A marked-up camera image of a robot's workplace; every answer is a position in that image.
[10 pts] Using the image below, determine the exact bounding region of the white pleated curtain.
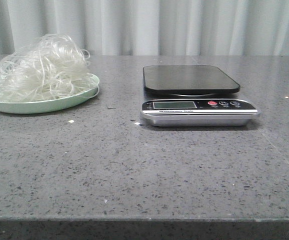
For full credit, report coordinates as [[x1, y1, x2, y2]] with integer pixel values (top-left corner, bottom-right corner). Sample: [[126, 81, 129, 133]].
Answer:
[[0, 0, 289, 56]]

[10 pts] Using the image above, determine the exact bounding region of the white translucent vermicelli bundle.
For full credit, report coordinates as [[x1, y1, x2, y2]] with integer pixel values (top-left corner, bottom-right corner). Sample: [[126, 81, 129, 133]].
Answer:
[[0, 33, 100, 103]]

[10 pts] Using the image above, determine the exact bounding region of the silver black kitchen scale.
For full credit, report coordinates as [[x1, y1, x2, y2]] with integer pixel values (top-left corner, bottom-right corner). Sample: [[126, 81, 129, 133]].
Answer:
[[140, 65, 260, 127]]

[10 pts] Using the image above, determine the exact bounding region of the light green round plate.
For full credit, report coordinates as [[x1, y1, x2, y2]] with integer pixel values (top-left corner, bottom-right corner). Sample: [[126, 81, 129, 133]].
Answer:
[[0, 75, 100, 114]]

